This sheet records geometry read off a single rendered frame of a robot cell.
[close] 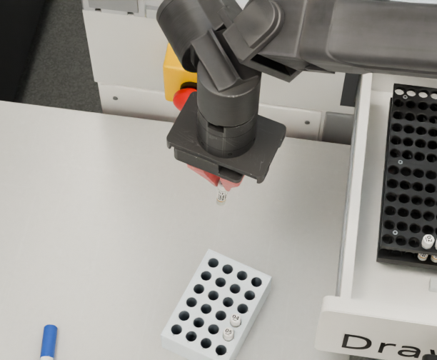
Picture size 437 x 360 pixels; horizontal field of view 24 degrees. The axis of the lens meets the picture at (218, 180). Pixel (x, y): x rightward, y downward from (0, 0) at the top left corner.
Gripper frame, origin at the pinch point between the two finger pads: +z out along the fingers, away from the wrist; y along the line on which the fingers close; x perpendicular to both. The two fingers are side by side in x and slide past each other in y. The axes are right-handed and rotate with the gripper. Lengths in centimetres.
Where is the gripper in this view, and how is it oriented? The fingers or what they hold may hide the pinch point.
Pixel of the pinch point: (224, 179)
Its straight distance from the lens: 108.1
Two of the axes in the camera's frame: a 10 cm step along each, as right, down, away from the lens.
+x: -4.1, 7.9, -4.6
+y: -9.1, -3.6, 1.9
